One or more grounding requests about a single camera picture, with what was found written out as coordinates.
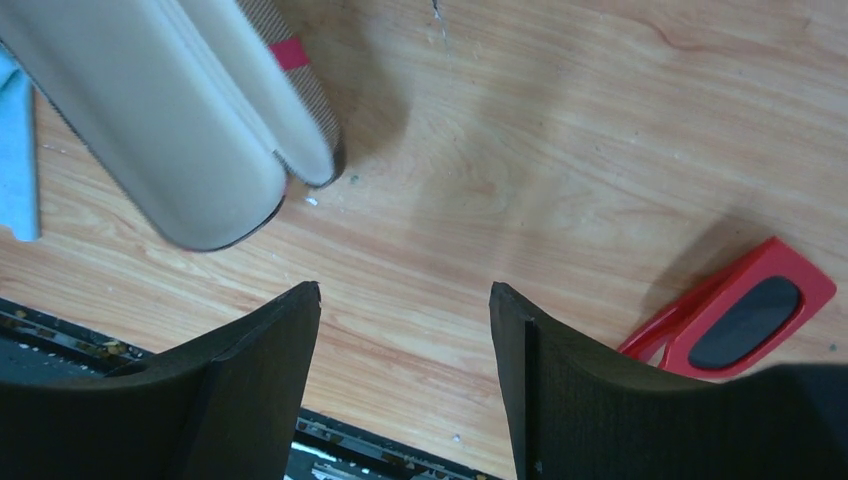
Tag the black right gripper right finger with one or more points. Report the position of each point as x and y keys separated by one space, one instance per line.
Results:
x=577 y=409

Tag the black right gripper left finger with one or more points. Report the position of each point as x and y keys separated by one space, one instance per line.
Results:
x=223 y=405

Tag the red sunglasses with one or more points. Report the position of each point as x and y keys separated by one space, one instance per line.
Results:
x=736 y=316

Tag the light blue cleaning cloth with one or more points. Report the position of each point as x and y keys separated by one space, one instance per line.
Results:
x=19 y=178

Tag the beige plaid glasses case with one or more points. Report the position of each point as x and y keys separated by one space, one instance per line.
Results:
x=201 y=111

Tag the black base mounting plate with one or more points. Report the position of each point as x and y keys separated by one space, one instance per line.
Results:
x=331 y=450

